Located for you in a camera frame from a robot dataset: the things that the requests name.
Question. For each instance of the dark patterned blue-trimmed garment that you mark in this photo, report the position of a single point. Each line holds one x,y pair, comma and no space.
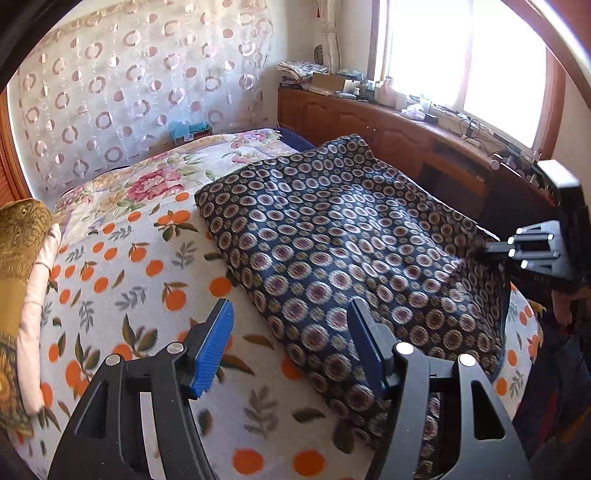
346,230

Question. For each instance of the wooden cabinet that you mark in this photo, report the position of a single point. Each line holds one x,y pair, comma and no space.
369,124

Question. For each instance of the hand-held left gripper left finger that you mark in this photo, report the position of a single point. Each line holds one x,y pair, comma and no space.
214,341

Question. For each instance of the teal box by curtain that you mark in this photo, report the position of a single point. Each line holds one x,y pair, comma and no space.
189,129

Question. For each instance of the floral blanket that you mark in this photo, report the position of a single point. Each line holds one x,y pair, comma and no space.
152,184

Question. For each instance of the cardboard box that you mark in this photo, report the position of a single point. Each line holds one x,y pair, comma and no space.
328,83

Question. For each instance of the stack of folded cloths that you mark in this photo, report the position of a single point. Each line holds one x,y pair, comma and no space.
300,71

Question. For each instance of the wooden wardrobe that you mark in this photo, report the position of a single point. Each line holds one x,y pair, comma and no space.
9,161

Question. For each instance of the olive gold pillow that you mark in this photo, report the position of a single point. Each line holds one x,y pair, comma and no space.
18,240

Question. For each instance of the crumpled white cloth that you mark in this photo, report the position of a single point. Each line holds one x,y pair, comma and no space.
415,111

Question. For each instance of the pale pink pillow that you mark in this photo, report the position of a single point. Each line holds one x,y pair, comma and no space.
37,300

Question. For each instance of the orange fruit print sheet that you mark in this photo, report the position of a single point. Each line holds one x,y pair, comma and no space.
138,286

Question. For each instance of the sheer circle-patterned curtain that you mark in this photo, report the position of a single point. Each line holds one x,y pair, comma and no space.
138,69

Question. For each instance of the person's right hand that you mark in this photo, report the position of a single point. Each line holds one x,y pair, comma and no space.
563,307

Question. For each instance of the navy blue blanket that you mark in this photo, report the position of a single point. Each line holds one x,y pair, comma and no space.
295,138

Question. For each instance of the window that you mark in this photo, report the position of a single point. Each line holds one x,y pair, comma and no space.
485,60

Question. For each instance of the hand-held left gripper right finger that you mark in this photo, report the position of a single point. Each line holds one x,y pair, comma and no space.
369,350

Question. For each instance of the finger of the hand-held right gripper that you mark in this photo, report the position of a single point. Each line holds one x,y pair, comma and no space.
517,258
535,234

